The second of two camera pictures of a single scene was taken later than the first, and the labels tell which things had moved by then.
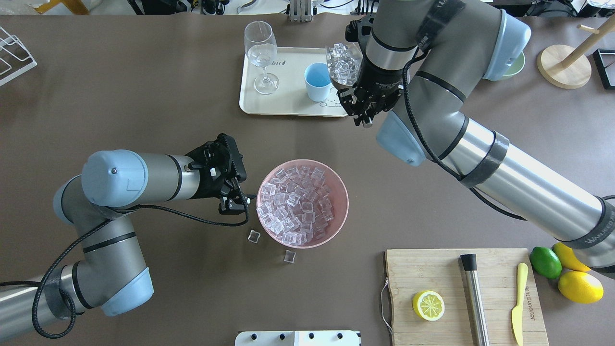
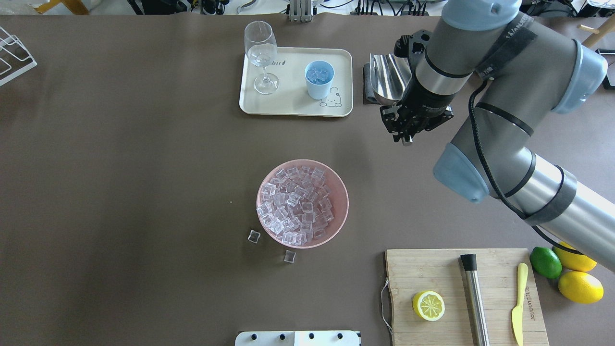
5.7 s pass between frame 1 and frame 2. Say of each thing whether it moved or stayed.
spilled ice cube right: stayed
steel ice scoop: moved
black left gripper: moved
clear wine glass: stayed
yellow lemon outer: stayed
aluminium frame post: stayed
